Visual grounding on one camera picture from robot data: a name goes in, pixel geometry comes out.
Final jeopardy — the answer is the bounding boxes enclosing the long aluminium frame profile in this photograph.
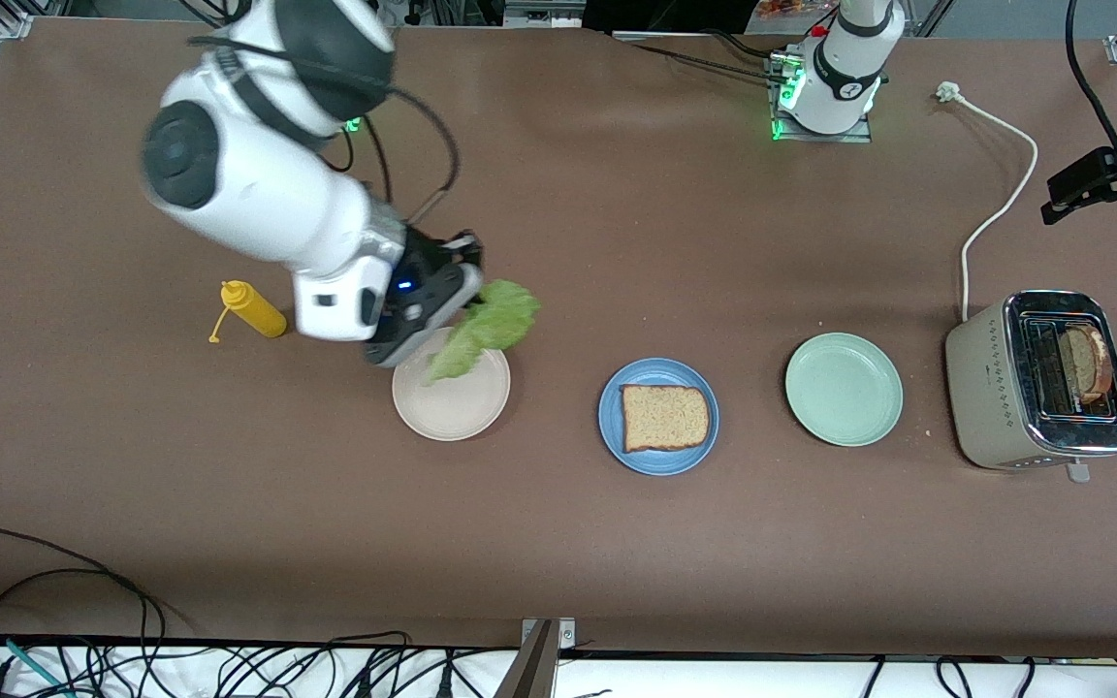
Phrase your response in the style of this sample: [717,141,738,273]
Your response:
[0,0,70,190]

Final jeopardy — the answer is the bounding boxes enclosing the dark crust bread slice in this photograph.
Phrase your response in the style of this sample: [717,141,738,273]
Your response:
[1060,325,1115,405]

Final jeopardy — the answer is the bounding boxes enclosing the yellow mustard squeeze bottle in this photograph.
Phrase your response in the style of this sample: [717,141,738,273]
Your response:
[208,280,288,344]

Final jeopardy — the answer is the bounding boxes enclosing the light brown bread slice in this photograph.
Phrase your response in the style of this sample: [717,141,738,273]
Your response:
[621,384,712,454]

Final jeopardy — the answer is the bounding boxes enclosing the tangled black cables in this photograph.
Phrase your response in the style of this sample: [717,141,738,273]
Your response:
[0,630,521,698]

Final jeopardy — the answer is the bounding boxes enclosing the green round plate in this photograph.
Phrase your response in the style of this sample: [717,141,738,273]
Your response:
[785,333,905,448]

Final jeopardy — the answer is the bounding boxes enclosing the teal cable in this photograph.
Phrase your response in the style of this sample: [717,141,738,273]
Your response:
[0,632,70,698]

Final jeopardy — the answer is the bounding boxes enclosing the short black looping cable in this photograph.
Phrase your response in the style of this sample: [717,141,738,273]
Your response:
[0,568,148,675]

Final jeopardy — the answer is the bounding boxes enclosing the grey metal bracket post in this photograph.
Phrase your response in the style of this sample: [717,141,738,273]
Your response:
[495,618,577,698]

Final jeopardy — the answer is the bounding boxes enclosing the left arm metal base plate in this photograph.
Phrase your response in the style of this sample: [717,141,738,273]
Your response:
[767,53,875,143]

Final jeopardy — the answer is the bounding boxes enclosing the green lettuce leaf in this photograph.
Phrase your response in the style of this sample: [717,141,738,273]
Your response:
[423,280,541,385]

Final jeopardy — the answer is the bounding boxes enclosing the silver beige toaster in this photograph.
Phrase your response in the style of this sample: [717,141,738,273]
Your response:
[944,290,1117,484]

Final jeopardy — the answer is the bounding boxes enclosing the blue round plate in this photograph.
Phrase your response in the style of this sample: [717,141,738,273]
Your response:
[598,358,719,476]

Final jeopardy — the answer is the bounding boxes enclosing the beige round plate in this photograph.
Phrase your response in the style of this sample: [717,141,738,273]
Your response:
[392,327,512,442]

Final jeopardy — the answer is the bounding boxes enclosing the white toaster power cord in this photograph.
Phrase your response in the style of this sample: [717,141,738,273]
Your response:
[937,82,1040,323]

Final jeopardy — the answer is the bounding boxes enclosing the thin black base cable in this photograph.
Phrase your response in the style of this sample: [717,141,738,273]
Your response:
[617,34,792,86]

